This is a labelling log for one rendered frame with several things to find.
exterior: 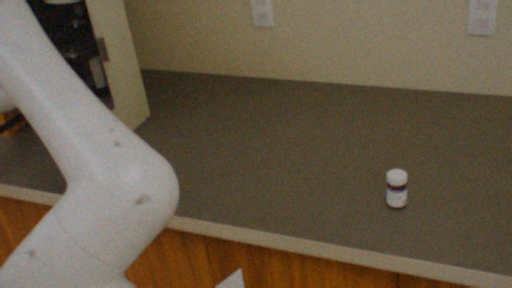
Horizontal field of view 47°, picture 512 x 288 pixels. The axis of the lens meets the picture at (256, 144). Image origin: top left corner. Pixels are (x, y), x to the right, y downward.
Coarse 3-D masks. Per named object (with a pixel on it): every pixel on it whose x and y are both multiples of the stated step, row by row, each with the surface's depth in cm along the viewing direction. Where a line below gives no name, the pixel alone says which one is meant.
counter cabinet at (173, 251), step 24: (0, 216) 168; (24, 216) 163; (0, 240) 175; (168, 240) 145; (192, 240) 141; (216, 240) 138; (0, 264) 183; (144, 264) 154; (168, 264) 150; (192, 264) 146; (216, 264) 142; (240, 264) 139; (264, 264) 136; (288, 264) 133; (312, 264) 130; (336, 264) 127
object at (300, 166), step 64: (192, 128) 167; (256, 128) 163; (320, 128) 159; (384, 128) 155; (448, 128) 152; (0, 192) 156; (64, 192) 148; (192, 192) 141; (256, 192) 138; (320, 192) 135; (384, 192) 133; (448, 192) 130; (320, 256) 123; (384, 256) 116; (448, 256) 114
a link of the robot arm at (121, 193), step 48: (0, 0) 92; (0, 48) 88; (48, 48) 89; (48, 96) 83; (96, 96) 87; (48, 144) 82; (96, 144) 77; (144, 144) 80; (96, 192) 74; (144, 192) 74; (96, 240) 74; (144, 240) 77
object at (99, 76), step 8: (64, 24) 164; (80, 24) 162; (88, 24) 162; (72, 32) 164; (80, 32) 163; (88, 32) 164; (72, 40) 166; (80, 40) 164; (80, 56) 168; (88, 56) 167; (96, 56) 168; (80, 64) 170; (88, 64) 168; (96, 64) 169; (88, 72) 170; (96, 72) 170; (104, 72) 171; (88, 80) 172; (96, 80) 171; (104, 80) 172
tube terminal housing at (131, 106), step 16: (96, 0) 149; (112, 0) 155; (96, 16) 151; (112, 16) 155; (96, 32) 154; (112, 32) 156; (128, 32) 163; (112, 48) 157; (128, 48) 163; (112, 64) 158; (128, 64) 164; (112, 80) 161; (128, 80) 165; (112, 96) 164; (128, 96) 166; (144, 96) 173; (112, 112) 167; (128, 112) 167; (144, 112) 174
